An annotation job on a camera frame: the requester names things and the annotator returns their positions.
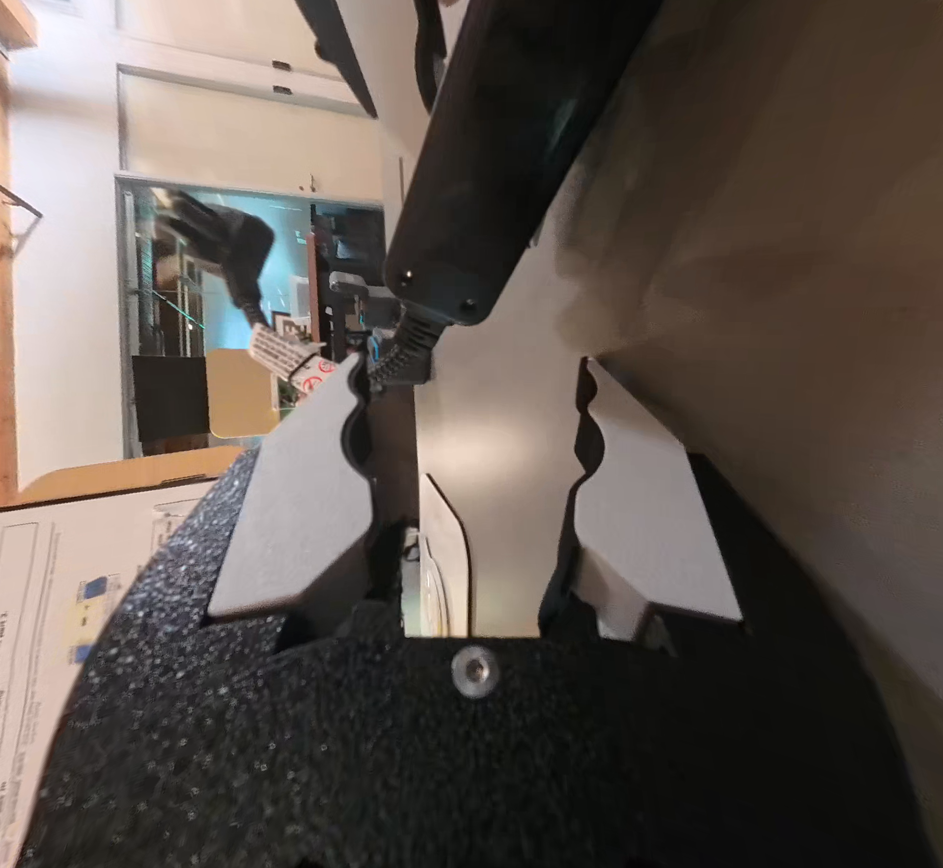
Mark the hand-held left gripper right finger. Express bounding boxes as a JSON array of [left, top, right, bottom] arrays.
[[540, 357, 745, 646]]

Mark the instruction sheet on wooden board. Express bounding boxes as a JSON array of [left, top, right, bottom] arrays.
[[0, 444, 248, 868]]

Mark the cream double door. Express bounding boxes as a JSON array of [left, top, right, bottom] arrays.
[[116, 65, 405, 180]]

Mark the black sign card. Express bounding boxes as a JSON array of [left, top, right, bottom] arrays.
[[131, 354, 212, 443]]

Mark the black braided power strip cable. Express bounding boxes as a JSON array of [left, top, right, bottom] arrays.
[[236, 293, 447, 408]]

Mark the black power strip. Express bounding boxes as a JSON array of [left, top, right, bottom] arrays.
[[383, 0, 710, 328]]

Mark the beige sign card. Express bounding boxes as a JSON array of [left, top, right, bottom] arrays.
[[205, 347, 282, 439]]

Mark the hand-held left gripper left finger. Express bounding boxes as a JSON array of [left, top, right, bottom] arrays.
[[208, 352, 375, 633]]

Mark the black angled plug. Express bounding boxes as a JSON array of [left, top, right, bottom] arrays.
[[151, 188, 276, 312]]

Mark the printed instruction sheet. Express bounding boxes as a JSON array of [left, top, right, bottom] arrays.
[[0, 477, 222, 868]]

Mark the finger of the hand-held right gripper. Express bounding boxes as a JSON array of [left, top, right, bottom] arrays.
[[324, 0, 452, 147]]

